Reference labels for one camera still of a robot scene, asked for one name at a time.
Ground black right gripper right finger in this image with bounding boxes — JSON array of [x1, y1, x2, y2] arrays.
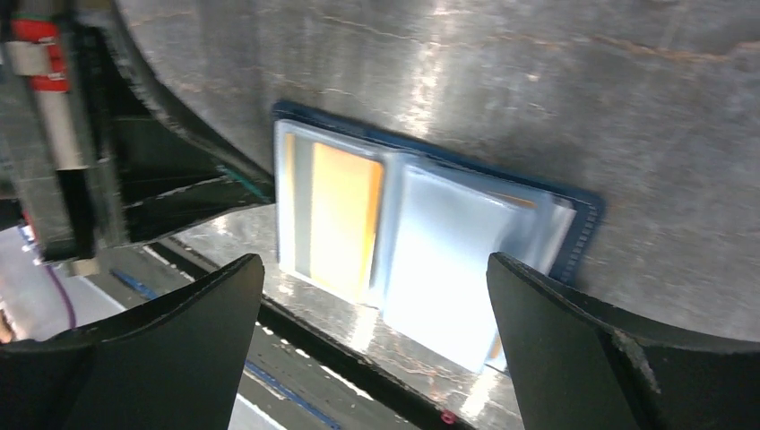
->
[[487, 253, 759, 429]]

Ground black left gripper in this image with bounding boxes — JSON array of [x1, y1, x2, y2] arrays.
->
[[1, 1, 275, 262]]

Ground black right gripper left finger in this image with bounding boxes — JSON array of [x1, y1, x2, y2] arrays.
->
[[1, 254, 264, 429]]

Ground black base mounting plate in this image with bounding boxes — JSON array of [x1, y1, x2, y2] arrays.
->
[[107, 236, 476, 430]]

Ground blue leather card holder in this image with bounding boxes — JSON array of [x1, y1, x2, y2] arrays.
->
[[272, 100, 606, 373]]

